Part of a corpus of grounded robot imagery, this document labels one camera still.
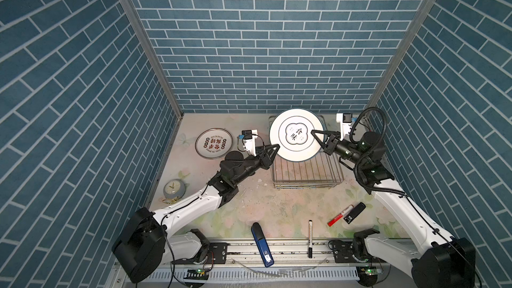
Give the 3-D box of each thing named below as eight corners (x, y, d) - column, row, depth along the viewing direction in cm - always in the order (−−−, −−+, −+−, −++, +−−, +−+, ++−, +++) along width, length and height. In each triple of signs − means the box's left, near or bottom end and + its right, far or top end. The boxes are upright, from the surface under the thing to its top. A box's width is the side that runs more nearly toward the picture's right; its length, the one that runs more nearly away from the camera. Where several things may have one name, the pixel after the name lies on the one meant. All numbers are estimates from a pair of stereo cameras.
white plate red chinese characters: (193, 158, 102) (191, 155, 100) (200, 131, 114) (199, 128, 112) (230, 159, 102) (229, 155, 100) (233, 131, 114) (233, 128, 112)
